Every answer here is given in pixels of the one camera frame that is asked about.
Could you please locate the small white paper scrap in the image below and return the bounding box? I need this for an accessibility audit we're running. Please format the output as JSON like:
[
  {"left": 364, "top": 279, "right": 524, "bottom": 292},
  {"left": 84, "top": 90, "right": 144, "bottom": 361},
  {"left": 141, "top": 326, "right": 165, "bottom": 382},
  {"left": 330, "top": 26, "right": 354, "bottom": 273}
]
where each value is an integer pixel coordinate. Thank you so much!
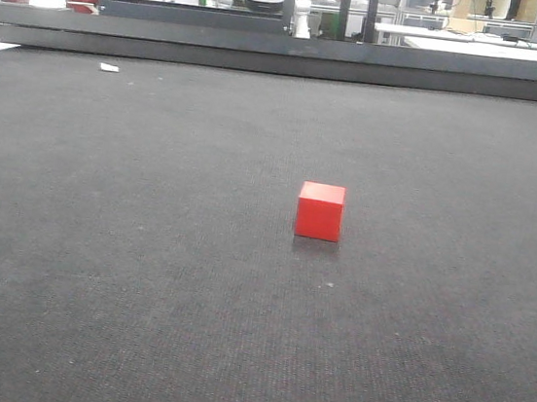
[{"left": 99, "top": 62, "right": 120, "bottom": 73}]

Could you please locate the dark grey carpet mat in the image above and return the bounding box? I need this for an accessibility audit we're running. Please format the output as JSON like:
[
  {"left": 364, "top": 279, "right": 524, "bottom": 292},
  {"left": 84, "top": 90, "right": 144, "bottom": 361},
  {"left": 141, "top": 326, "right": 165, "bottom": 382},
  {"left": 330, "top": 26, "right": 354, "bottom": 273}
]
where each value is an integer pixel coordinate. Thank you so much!
[{"left": 0, "top": 48, "right": 537, "bottom": 402}]

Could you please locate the white lab table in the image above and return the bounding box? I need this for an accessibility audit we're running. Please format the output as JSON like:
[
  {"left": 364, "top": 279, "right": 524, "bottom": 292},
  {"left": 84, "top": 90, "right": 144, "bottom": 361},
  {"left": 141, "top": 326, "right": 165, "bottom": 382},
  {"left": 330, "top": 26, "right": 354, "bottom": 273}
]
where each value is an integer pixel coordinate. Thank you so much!
[{"left": 375, "top": 22, "right": 537, "bottom": 62}]

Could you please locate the red magnetic cube block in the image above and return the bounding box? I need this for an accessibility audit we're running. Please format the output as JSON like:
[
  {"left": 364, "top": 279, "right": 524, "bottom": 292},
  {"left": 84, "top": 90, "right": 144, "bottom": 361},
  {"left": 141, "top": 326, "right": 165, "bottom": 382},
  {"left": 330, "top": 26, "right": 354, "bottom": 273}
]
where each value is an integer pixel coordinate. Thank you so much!
[{"left": 294, "top": 181, "right": 346, "bottom": 242}]

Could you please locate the black metal frame structure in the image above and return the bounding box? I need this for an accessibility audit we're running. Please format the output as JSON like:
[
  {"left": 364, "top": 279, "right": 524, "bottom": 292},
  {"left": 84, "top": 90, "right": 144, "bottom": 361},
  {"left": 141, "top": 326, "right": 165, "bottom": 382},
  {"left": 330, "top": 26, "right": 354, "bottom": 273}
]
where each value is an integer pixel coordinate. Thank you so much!
[{"left": 0, "top": 0, "right": 537, "bottom": 101}]

